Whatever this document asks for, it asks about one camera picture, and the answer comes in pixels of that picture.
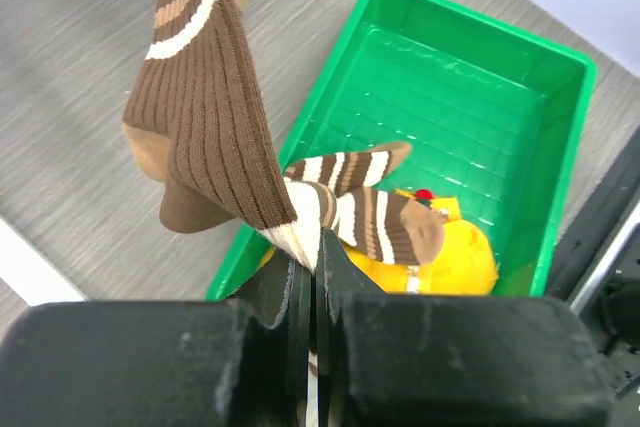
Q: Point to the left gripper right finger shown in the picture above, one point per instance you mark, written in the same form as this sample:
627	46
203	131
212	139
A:
423	360

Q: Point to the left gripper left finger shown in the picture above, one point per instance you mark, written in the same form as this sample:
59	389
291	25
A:
237	362

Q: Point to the yellow sock with patch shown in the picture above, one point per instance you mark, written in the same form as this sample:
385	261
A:
465	265

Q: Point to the brown striped sock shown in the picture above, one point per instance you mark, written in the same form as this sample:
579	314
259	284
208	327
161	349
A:
385	226
195	121

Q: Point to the green plastic tray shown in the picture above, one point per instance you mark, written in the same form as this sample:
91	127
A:
494	115

